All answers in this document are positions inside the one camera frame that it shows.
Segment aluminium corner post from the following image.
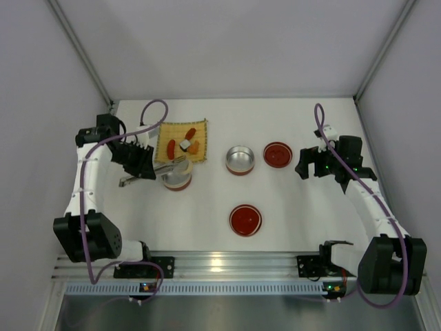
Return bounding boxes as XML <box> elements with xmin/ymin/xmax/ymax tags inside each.
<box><xmin>353</xmin><ymin>0</ymin><xmax>419</xmax><ymax>106</ymax></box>
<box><xmin>45</xmin><ymin>0</ymin><xmax>114</xmax><ymax>108</ymax></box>

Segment back red lid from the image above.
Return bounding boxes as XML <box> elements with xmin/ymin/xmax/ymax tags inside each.
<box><xmin>263</xmin><ymin>141</ymin><xmax>294</xmax><ymax>169</ymax></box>

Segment small red sausage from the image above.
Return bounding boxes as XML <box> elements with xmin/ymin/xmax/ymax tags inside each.
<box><xmin>185</xmin><ymin>128</ymin><xmax>196</xmax><ymax>140</ymax></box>

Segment bamboo serving mat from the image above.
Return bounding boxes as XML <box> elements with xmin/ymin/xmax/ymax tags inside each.
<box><xmin>154</xmin><ymin>119</ymin><xmax>208</xmax><ymax>163</ymax></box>

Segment black white sushi roll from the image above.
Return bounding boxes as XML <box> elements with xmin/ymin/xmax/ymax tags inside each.
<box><xmin>179</xmin><ymin>139</ymin><xmax>192</xmax><ymax>152</ymax></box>

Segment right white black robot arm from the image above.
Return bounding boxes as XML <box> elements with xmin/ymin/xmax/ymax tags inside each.
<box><xmin>295</xmin><ymin>135</ymin><xmax>427</xmax><ymax>296</ymax></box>

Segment left steel bowl red base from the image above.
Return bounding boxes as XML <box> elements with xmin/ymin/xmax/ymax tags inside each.
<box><xmin>161</xmin><ymin>164</ymin><xmax>192</xmax><ymax>191</ymax></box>

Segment white slotted cable duct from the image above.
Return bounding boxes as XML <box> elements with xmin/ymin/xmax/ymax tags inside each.
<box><xmin>65</xmin><ymin>281</ymin><xmax>329</xmax><ymax>296</ymax></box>

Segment long red sausage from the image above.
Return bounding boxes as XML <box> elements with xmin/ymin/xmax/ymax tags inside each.
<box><xmin>167</xmin><ymin>139</ymin><xmax>176</xmax><ymax>161</ymax></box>

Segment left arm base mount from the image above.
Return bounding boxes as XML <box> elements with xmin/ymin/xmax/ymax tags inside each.
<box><xmin>113</xmin><ymin>256</ymin><xmax>175</xmax><ymax>279</ymax></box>

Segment beige rice ball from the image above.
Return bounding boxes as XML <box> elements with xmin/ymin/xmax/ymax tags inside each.
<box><xmin>174</xmin><ymin>159</ymin><xmax>193</xmax><ymax>175</ymax></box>

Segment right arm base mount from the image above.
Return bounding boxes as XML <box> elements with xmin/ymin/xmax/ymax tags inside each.
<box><xmin>296</xmin><ymin>241</ymin><xmax>353</xmax><ymax>281</ymax></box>

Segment aluminium front frame rail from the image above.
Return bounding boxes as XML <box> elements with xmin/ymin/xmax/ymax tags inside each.
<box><xmin>51</xmin><ymin>250</ymin><xmax>359</xmax><ymax>281</ymax></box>

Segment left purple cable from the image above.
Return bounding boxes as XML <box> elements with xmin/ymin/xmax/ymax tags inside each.
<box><xmin>79</xmin><ymin>99</ymin><xmax>170</xmax><ymax>304</ymax></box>

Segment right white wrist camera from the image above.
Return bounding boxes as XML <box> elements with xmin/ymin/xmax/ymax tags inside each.
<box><xmin>314</xmin><ymin>124</ymin><xmax>338</xmax><ymax>153</ymax></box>

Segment front red lid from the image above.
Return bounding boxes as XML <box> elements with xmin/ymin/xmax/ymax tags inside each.
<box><xmin>229</xmin><ymin>204</ymin><xmax>263</xmax><ymax>237</ymax></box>

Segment centre steel bowl red base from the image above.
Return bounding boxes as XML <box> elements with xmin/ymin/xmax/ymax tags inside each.
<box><xmin>225</xmin><ymin>146</ymin><xmax>255</xmax><ymax>176</ymax></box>

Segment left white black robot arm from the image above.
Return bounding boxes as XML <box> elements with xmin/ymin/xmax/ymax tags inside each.
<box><xmin>53</xmin><ymin>114</ymin><xmax>158</xmax><ymax>263</ymax></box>

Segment steel bowl red base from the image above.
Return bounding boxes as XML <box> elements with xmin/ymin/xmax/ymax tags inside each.
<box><xmin>225</xmin><ymin>146</ymin><xmax>255</xmax><ymax>176</ymax></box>
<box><xmin>161</xmin><ymin>164</ymin><xmax>192</xmax><ymax>191</ymax></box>

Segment steel tongs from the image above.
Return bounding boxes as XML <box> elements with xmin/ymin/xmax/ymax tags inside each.
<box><xmin>119</xmin><ymin>156</ymin><xmax>188</xmax><ymax>188</ymax></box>

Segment left aluminium corner post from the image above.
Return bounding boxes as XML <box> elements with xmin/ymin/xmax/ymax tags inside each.
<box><xmin>45</xmin><ymin>0</ymin><xmax>114</xmax><ymax>108</ymax></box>

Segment right aluminium corner post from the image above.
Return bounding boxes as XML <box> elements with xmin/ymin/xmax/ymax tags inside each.
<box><xmin>353</xmin><ymin>0</ymin><xmax>419</xmax><ymax>106</ymax></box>

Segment red lid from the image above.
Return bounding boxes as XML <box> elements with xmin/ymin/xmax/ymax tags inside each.
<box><xmin>229</xmin><ymin>204</ymin><xmax>263</xmax><ymax>237</ymax></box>
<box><xmin>263</xmin><ymin>141</ymin><xmax>294</xmax><ymax>169</ymax></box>

